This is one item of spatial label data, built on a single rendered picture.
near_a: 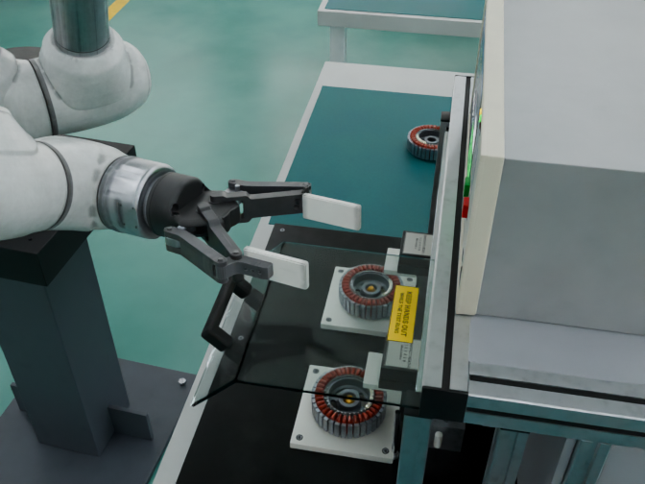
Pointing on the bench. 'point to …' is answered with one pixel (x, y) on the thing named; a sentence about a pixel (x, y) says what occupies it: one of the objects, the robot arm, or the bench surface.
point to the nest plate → (304, 438)
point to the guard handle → (216, 336)
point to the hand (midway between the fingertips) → (322, 242)
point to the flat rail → (440, 194)
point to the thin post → (395, 434)
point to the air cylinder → (452, 430)
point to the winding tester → (559, 167)
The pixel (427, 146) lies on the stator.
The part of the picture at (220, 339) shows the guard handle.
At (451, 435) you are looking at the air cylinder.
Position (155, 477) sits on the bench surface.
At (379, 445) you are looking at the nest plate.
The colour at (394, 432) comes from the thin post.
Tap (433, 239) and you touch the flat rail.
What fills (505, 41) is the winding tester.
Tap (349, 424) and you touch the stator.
